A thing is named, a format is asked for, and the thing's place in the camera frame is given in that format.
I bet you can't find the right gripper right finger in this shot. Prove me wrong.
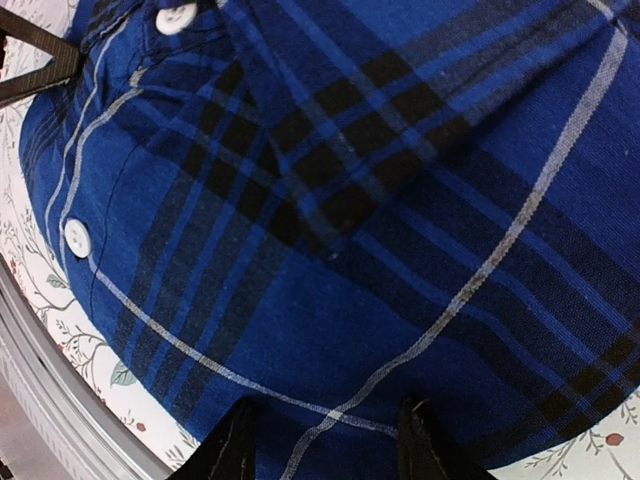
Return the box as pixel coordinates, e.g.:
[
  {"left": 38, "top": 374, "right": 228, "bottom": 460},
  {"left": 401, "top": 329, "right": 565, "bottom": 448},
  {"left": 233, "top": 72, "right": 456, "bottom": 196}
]
[{"left": 398, "top": 397, "right": 495, "bottom": 480}]

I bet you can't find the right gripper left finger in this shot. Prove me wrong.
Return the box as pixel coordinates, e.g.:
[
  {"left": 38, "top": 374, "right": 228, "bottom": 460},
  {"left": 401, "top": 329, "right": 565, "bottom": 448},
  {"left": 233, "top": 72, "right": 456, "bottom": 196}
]
[{"left": 172, "top": 399, "right": 259, "bottom": 480}]

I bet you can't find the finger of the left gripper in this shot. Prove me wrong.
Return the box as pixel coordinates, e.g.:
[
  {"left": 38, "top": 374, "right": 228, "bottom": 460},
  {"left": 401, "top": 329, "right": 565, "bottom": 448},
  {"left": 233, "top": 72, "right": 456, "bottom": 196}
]
[{"left": 1, "top": 9, "right": 81, "bottom": 108}]

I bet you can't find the blue plaid long sleeve shirt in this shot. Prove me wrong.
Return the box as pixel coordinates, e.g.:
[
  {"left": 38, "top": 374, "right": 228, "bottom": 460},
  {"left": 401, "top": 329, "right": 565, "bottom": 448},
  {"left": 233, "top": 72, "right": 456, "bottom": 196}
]
[{"left": 17, "top": 0, "right": 640, "bottom": 480}]

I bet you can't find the floral tablecloth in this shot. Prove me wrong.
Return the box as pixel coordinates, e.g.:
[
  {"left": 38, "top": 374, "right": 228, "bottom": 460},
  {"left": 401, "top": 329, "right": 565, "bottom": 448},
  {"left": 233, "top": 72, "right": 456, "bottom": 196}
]
[{"left": 0, "top": 0, "right": 640, "bottom": 480}]

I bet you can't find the aluminium front rail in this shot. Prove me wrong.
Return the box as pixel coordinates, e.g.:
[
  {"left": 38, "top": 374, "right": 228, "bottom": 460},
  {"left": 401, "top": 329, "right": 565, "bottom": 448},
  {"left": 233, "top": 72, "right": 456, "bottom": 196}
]
[{"left": 1, "top": 262, "right": 171, "bottom": 479}]

